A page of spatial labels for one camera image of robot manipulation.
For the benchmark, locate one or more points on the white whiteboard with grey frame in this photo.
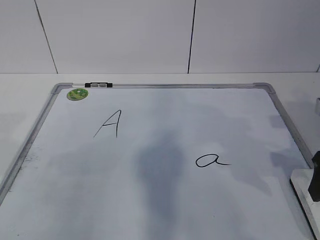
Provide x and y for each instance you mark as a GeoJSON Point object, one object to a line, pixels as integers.
{"type": "Point", "coordinates": [157, 162]}

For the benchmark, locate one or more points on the round green magnet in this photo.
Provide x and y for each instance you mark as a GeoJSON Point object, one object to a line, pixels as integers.
{"type": "Point", "coordinates": [77, 94]}

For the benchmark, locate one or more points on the black and silver board clip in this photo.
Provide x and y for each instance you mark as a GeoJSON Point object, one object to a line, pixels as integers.
{"type": "Point", "coordinates": [98, 85]}

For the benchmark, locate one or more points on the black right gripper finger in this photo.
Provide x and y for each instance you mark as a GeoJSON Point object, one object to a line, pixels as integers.
{"type": "Point", "coordinates": [314, 187]}

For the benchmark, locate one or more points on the white whiteboard eraser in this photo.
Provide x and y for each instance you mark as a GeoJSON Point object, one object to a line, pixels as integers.
{"type": "Point", "coordinates": [300, 180]}

